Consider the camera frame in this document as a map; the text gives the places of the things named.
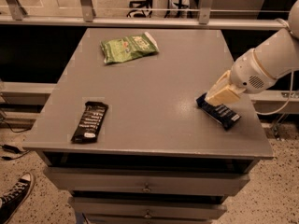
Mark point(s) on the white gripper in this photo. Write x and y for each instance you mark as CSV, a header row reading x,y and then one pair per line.
x,y
248,74

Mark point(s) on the blue rxbar blueberry bar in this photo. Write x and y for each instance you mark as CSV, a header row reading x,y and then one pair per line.
x,y
225,116

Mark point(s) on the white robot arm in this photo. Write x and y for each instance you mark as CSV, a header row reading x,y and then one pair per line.
x,y
279,54

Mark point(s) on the green jalapeno chip bag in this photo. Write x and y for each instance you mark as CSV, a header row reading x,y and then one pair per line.
x,y
128,48

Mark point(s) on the black rxbar chocolate bar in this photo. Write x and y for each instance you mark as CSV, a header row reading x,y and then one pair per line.
x,y
90,123

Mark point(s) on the grey drawer cabinet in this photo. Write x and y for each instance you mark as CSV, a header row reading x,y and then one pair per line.
x,y
153,122

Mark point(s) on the black office chair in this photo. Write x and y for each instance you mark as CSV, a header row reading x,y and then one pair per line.
x,y
141,0

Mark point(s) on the top grey drawer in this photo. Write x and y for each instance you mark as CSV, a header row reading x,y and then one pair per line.
x,y
148,182

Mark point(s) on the grey drawer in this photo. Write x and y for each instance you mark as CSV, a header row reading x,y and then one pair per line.
x,y
146,209
148,182

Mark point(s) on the metal railing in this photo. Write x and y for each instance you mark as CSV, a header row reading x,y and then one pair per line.
x,y
104,13

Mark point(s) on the black canvas sneaker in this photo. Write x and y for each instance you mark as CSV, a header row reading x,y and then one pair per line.
x,y
11,200

